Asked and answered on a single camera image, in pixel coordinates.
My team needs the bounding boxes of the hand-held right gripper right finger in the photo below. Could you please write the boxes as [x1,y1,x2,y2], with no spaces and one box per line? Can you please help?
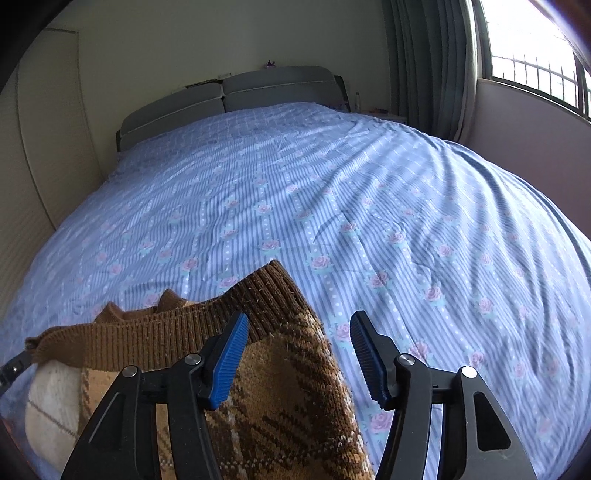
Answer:
[349,311,539,480]

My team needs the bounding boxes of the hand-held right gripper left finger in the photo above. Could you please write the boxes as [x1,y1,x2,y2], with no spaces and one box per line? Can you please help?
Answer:
[60,311,250,480]

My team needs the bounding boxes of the barred window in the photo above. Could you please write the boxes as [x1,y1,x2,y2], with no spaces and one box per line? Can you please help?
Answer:
[466,0,591,123]

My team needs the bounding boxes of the blue striped floral duvet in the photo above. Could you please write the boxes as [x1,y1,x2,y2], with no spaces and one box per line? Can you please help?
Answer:
[0,102,591,480]

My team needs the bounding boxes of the white wardrobe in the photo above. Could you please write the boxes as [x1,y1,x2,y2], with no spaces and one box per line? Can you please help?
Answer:
[0,25,121,315]

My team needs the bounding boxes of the white nightstand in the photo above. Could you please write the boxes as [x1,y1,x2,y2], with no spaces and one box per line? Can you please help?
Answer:
[360,108,409,125]

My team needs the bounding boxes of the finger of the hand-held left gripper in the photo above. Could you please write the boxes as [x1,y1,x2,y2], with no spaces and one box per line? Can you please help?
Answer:
[0,351,38,398]

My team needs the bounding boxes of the grey-green curtain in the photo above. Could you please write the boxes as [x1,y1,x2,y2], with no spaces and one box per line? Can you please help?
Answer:
[383,0,481,144]

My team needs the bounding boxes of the brown beige plaid sweater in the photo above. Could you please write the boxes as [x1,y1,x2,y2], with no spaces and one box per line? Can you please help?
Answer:
[23,259,375,480]

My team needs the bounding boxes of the grey padded headboard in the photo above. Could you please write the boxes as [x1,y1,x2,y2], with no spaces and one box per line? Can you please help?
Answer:
[115,66,352,153]

